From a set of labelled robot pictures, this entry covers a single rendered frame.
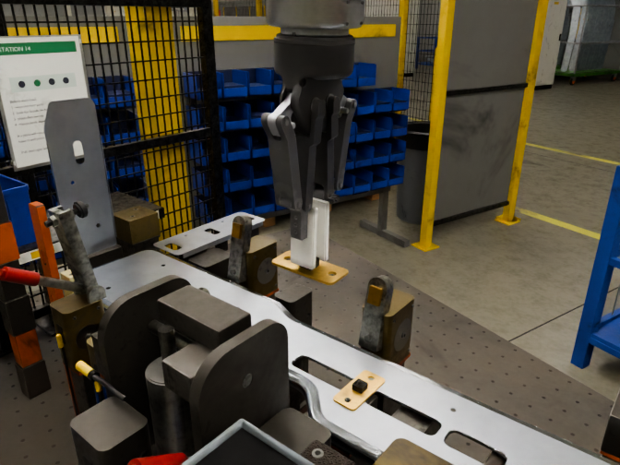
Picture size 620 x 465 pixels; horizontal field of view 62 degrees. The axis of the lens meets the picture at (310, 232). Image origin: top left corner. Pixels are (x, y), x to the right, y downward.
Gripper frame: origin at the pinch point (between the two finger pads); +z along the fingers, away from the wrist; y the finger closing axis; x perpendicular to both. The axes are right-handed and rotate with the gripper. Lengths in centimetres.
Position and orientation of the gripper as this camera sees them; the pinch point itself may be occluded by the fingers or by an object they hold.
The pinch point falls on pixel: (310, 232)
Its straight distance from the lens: 55.8
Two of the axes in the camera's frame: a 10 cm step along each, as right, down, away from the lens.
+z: -0.2, 9.1, 4.1
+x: -8.1, -2.6, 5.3
